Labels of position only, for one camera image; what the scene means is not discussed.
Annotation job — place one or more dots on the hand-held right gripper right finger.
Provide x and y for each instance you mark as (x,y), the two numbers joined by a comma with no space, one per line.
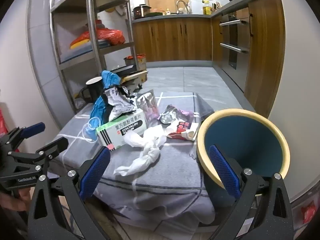
(225,172)

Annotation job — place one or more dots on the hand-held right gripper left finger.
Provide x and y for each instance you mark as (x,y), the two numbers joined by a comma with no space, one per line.
(96,172)

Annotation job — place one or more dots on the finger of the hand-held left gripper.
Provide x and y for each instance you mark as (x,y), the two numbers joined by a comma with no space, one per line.
(35,128)
(56,146)

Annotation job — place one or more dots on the blue bin with yellow rim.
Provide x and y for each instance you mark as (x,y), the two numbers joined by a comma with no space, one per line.
(245,140)

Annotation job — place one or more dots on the white green medicine box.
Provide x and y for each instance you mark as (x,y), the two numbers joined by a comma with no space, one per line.
(125,130)

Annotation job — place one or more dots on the white tissue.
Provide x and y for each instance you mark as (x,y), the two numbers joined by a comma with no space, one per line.
(147,155)

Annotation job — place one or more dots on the red white packet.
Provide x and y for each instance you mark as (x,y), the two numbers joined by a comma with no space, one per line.
(183,127)

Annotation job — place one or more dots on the white printed wrapper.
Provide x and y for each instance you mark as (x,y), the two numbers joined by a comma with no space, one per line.
(117,102)

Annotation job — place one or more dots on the purple silver snack wrapper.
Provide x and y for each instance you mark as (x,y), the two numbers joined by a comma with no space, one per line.
(170,115)

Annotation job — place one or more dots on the clear plastic bag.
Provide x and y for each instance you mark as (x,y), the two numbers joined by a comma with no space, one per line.
(148,105)

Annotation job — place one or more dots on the blue plastic wrapper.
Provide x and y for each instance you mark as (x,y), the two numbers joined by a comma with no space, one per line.
(110,78)

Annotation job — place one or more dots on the person's left hand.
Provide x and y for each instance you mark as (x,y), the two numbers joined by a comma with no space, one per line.
(11,201)

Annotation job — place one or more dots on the red printed bag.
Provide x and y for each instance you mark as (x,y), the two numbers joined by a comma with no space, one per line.
(3,120)

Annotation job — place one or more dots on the grey checked blanket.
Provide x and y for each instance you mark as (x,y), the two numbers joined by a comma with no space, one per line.
(175,170)

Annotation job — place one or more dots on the black mug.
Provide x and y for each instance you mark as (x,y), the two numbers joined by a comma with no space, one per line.
(93,90)

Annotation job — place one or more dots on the orange yellow plastic item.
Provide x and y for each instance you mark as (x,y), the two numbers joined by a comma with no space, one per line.
(78,41)

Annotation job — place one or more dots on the black flat tray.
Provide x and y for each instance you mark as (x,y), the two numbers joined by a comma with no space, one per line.
(123,70)

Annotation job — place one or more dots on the dark container with red contents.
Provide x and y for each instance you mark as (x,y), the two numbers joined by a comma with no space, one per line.
(129,61)

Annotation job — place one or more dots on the metal shelf rack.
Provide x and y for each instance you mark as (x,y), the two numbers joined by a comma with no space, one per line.
(93,30)

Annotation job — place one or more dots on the red plastic bag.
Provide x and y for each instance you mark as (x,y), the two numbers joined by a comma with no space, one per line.
(110,35)

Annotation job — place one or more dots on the built-in steel oven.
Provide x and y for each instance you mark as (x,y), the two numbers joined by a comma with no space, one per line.
(233,42)

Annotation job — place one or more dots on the wooden kitchen cabinets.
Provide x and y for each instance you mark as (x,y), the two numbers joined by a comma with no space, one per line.
(172,37)

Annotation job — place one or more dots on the dark rice cooker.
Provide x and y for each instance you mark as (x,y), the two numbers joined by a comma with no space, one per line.
(141,11)

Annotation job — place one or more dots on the yellow cooking oil bottle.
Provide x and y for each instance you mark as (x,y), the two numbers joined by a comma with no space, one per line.
(207,8)

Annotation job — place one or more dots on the small soap bottle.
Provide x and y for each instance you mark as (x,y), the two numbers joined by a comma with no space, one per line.
(168,11)

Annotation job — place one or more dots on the steel kitchen faucet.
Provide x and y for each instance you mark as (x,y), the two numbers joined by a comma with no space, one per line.
(182,3)

